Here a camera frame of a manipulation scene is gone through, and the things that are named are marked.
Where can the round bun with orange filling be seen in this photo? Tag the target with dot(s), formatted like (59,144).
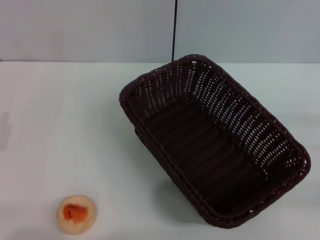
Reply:
(76,211)

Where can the thin dark wall seam strip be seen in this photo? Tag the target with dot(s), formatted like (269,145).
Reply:
(174,30)

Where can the dark brown woven plastic basket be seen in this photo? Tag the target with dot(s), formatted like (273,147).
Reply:
(200,140)

